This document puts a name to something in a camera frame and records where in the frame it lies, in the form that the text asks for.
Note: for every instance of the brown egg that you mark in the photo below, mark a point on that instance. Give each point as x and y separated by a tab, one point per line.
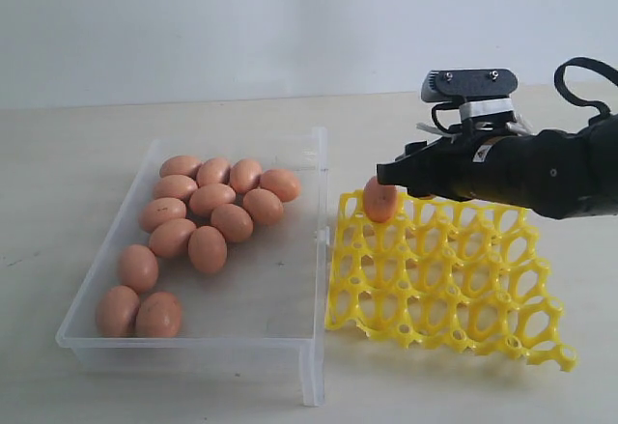
170	239
281	182
210	196
233	222
116	312
159	211
245	175
207	250
264	206
138	268
379	201
215	170
159	316
186	165
175	186

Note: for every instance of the yellow plastic egg tray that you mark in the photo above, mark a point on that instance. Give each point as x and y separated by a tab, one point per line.
443	274

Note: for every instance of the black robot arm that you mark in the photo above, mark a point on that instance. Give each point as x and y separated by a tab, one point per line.
600	143

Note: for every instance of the clear plastic tray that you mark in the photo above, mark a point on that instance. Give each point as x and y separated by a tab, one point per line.
263	313

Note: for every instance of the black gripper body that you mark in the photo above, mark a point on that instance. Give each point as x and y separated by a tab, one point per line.
546	172

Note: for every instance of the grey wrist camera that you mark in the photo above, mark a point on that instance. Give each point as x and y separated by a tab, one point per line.
450	89

